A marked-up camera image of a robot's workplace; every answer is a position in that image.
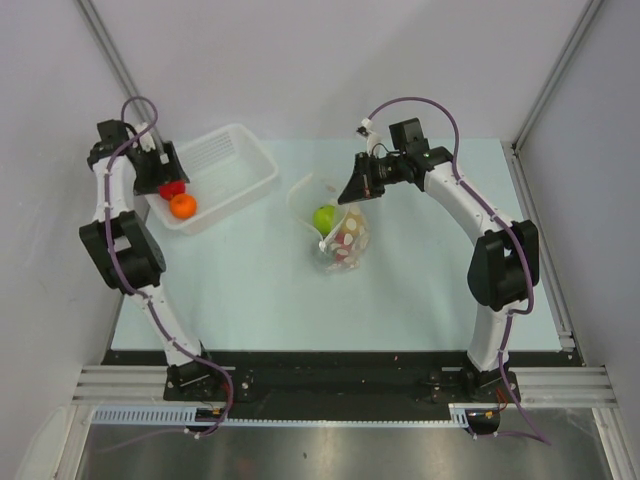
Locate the orange fruit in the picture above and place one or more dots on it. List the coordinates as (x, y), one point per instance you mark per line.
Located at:
(183, 206)

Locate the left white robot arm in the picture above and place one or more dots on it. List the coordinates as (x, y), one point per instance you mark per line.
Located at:
(118, 241)

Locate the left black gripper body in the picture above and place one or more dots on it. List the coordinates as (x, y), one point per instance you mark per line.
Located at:
(149, 173)

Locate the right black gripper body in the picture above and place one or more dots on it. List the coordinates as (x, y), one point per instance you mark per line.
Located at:
(385, 171)

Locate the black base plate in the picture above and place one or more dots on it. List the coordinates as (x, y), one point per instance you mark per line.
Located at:
(339, 386)

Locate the light green apple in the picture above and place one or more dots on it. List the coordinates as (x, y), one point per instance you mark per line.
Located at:
(324, 219)

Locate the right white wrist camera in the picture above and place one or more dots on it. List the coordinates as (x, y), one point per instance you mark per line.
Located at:
(366, 132)

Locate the white slotted cable duct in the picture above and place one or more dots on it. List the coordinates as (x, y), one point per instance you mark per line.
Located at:
(196, 417)

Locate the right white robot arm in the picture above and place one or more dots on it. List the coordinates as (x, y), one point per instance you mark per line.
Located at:
(504, 266)

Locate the red apple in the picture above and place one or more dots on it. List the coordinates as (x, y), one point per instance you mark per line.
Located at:
(341, 253)
(170, 190)

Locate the yellow pear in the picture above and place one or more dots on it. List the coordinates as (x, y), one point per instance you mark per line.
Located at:
(347, 233)

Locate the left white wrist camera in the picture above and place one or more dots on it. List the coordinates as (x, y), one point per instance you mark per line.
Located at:
(145, 137)

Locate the clear dotted zip bag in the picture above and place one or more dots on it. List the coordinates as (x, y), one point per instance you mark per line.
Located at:
(304, 198)

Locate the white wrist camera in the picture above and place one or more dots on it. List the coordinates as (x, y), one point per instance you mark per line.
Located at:
(145, 137)
(366, 132)

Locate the white plastic basket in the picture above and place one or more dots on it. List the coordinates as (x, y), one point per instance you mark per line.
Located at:
(228, 169)

